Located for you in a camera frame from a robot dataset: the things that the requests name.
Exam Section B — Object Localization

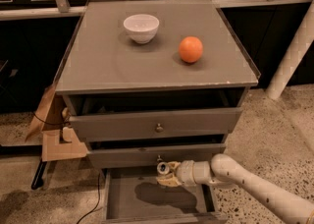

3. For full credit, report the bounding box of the white ceramic bowl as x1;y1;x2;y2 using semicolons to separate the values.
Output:
123;14;160;44

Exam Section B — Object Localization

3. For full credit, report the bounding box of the orange fruit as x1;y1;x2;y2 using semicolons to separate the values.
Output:
179;36;203;64

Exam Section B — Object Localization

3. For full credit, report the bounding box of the black cable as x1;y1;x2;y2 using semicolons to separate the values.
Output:
76;172;102;224

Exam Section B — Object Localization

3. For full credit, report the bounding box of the grey drawer cabinet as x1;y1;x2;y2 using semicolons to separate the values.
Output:
53;0;262;171

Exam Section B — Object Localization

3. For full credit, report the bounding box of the grey top drawer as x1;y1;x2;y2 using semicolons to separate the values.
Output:
70;107;242;141

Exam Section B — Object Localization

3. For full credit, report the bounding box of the silver redbull can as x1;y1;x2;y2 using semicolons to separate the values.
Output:
157;162;170;176

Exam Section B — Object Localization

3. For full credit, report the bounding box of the grey drawer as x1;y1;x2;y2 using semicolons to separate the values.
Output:
102;166;228;224
87;143;226;168
70;107;242;141

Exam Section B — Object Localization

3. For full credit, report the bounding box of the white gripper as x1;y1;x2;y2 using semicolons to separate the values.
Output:
157;160;211;188

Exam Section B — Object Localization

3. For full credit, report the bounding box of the black floor bar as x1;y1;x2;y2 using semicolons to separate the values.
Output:
31;160;47;190

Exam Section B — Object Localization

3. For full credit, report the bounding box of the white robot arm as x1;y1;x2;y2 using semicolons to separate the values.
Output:
156;154;314;224

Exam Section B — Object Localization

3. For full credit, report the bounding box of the grey middle drawer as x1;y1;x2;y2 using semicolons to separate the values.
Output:
87;143;226;168

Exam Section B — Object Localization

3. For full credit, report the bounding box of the grey bottom drawer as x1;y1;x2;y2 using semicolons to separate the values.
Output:
102;166;228;224

